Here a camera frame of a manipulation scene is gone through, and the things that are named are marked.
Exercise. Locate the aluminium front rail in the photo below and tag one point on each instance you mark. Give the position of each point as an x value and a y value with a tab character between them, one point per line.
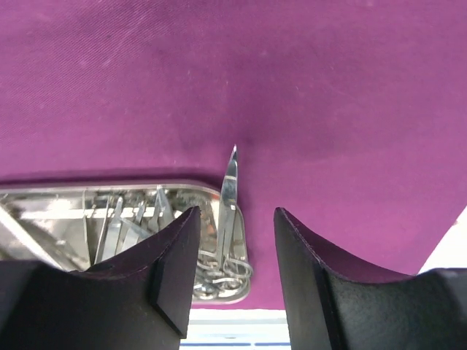
237	329

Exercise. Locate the purple cloth wrap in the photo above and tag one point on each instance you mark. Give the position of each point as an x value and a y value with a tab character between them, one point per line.
349	114

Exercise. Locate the steel forceps in tray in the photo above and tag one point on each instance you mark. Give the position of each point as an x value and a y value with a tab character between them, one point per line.
162	215

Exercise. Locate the steel instrument tray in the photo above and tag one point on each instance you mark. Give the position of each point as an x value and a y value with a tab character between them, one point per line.
61	225

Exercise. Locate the steel tweezers in tray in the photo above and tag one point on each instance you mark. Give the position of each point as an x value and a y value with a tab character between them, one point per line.
110	230

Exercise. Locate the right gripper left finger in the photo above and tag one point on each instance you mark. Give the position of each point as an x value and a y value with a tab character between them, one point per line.
138	299

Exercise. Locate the steel scissors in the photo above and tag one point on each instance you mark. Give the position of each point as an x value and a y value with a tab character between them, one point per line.
230	253

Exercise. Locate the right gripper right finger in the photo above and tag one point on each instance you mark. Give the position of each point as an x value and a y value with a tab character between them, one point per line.
335	300

